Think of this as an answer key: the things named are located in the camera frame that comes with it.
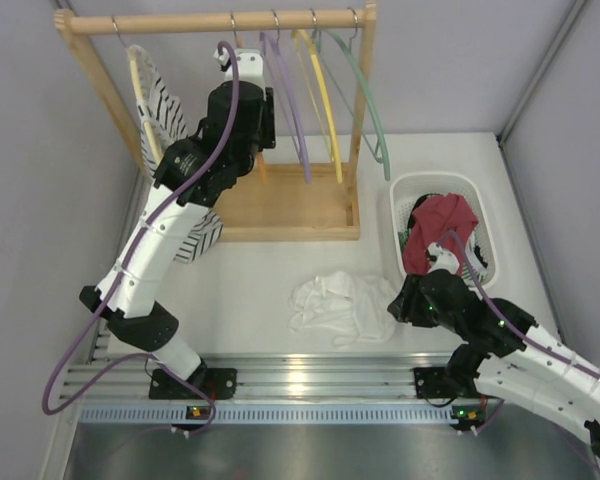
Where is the orange plastic hanger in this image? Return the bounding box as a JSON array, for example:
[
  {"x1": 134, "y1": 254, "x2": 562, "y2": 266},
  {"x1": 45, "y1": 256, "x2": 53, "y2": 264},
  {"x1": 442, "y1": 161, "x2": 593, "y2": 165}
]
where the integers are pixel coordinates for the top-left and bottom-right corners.
[{"x1": 234, "y1": 33, "x2": 268, "y2": 184}]

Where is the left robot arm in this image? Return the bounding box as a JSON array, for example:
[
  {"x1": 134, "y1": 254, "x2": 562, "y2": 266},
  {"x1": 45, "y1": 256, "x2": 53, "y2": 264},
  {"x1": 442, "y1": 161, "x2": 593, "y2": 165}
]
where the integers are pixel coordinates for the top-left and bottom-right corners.
[{"x1": 80, "y1": 81, "x2": 276, "y2": 397}]

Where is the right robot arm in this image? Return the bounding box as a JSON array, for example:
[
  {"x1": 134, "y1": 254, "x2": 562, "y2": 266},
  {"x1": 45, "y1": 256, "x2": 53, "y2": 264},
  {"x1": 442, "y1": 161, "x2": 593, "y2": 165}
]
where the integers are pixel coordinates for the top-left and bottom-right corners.
[{"x1": 387, "y1": 270, "x2": 600, "y2": 459}]

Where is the purple plastic hanger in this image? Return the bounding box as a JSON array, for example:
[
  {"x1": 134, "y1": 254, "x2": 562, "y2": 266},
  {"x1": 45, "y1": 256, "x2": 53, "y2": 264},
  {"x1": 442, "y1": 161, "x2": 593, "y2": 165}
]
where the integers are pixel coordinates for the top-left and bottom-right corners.
[{"x1": 259, "y1": 31, "x2": 311, "y2": 184}]

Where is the yellow plastic hanger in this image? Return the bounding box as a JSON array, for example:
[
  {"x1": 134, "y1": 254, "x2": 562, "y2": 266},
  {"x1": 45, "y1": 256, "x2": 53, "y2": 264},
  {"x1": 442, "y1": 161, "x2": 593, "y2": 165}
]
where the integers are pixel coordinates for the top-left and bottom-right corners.
[{"x1": 291, "y1": 29, "x2": 344, "y2": 184}]

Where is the black white striped tank top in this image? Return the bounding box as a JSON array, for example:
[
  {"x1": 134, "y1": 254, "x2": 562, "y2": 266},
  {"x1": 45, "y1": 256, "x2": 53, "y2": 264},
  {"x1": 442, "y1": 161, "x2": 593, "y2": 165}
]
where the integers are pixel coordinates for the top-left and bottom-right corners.
[{"x1": 145, "y1": 50, "x2": 224, "y2": 263}]

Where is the green plastic hanger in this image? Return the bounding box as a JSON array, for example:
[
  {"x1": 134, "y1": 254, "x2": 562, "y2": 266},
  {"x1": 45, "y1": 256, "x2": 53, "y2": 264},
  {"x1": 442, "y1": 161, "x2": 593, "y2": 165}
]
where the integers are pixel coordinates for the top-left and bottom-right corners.
[{"x1": 316, "y1": 29, "x2": 391, "y2": 181}]

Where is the cream plastic hanger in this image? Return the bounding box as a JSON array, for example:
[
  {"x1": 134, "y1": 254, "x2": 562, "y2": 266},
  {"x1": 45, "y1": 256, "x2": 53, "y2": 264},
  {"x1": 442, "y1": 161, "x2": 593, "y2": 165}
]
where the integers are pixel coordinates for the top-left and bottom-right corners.
[{"x1": 126, "y1": 45, "x2": 162, "y2": 174}]

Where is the wooden clothes rack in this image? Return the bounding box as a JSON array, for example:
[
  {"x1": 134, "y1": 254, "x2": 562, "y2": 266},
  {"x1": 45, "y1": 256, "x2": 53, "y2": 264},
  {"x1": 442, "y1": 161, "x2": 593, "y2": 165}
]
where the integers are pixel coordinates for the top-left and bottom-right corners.
[{"x1": 53, "y1": 1, "x2": 377, "y2": 242}]

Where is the red garment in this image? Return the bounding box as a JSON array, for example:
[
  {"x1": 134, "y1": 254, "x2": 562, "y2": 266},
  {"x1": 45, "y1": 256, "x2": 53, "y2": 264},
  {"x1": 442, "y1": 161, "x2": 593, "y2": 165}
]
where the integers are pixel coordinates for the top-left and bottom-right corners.
[{"x1": 402, "y1": 193, "x2": 480, "y2": 274}]

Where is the white perforated laundry basket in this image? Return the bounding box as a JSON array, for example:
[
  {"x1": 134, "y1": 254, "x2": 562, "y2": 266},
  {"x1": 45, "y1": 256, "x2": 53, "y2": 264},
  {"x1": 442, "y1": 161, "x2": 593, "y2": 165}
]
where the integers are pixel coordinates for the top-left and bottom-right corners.
[{"x1": 387, "y1": 171, "x2": 499, "y2": 289}]

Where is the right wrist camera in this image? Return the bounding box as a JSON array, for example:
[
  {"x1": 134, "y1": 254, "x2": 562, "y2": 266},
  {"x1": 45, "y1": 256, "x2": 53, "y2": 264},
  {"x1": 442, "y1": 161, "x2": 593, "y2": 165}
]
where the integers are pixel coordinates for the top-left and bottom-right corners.
[{"x1": 426, "y1": 242, "x2": 460, "y2": 275}]

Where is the grey slotted cable duct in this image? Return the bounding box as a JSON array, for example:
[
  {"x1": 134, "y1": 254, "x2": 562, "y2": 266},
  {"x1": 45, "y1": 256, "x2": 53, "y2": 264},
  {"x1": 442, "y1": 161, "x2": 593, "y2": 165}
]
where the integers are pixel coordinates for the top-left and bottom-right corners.
[{"x1": 79, "y1": 403, "x2": 484, "y2": 425}]

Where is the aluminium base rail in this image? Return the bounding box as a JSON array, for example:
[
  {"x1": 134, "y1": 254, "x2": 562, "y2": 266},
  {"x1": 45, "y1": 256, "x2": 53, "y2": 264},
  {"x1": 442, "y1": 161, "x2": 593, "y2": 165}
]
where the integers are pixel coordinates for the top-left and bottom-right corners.
[{"x1": 59, "y1": 353, "x2": 450, "y2": 403}]

